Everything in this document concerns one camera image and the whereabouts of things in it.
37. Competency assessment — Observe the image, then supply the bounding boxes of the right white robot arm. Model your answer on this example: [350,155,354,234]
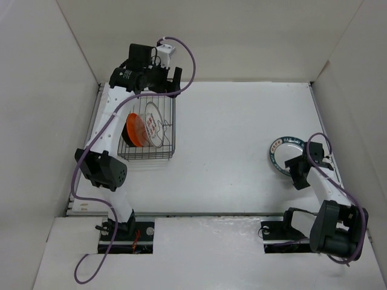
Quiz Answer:
[285,141,368,264]

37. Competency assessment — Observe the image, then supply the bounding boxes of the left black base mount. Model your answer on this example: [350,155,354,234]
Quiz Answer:
[95,219,155,254]

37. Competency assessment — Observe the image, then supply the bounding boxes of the orange plate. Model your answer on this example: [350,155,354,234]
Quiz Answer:
[126,113,146,147]

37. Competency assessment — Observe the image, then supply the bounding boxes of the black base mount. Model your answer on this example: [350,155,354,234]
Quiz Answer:
[95,219,155,254]
[258,219,311,254]

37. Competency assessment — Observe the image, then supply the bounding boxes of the black plate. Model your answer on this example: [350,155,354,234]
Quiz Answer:
[121,125,135,147]

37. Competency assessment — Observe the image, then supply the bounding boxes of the clear glass plate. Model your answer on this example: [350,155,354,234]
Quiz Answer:
[142,132,152,147]

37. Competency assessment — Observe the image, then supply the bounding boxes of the white plate red characters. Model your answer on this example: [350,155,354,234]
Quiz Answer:
[145,102,164,148]

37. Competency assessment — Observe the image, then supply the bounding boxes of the white plate green rim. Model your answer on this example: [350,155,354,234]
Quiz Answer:
[268,136,305,177]

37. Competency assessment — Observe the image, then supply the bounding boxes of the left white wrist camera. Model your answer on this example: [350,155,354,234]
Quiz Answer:
[157,44,176,69]

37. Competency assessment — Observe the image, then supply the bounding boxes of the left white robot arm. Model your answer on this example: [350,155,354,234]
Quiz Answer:
[75,42,184,240]

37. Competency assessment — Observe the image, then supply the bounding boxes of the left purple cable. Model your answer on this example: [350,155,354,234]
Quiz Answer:
[71,36,197,285]

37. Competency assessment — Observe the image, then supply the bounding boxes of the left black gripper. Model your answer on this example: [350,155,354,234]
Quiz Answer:
[143,58,181,98]

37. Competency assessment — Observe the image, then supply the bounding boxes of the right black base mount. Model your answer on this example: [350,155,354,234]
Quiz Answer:
[258,219,311,254]

